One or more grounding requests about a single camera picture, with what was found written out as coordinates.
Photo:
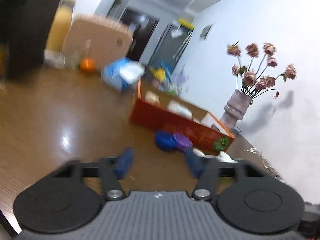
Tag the wall picture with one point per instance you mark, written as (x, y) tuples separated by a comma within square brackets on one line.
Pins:
[(206, 32)]

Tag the pink ceramic vase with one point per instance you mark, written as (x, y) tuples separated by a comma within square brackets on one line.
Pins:
[(236, 112)]

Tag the blue tissue pack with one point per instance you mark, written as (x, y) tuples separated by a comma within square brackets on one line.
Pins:
[(122, 75)]

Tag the small beige box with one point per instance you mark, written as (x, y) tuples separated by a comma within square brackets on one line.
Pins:
[(152, 97)]

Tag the white earphones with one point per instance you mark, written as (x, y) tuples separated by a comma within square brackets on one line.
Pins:
[(265, 162)]

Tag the black paper bag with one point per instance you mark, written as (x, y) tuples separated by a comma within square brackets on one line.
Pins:
[(27, 25)]

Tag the dried pink roses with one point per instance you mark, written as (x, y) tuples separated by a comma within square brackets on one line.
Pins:
[(257, 72)]

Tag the orange fruit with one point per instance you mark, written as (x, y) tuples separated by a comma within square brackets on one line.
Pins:
[(87, 64)]

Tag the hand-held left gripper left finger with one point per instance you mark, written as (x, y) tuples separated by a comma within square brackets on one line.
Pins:
[(123, 163)]

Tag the yellow watering can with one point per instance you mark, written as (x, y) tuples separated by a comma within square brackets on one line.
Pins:
[(158, 73)]

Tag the white wipes pack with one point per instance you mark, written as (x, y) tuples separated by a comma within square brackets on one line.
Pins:
[(178, 108)]

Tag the red cardboard box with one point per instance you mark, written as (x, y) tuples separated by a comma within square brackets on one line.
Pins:
[(172, 122)]

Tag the dark entrance door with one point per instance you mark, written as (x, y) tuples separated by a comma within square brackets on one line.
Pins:
[(143, 37)]

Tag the blue ridged cap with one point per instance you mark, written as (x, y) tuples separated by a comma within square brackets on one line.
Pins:
[(163, 141)]

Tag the yellow box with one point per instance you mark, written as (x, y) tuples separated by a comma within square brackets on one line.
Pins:
[(186, 23)]

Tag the pink suitcase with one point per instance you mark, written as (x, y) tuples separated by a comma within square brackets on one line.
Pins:
[(100, 40)]

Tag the grey refrigerator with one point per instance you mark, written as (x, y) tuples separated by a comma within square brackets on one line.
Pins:
[(172, 45)]

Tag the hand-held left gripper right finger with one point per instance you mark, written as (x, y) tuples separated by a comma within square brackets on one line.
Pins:
[(194, 163)]

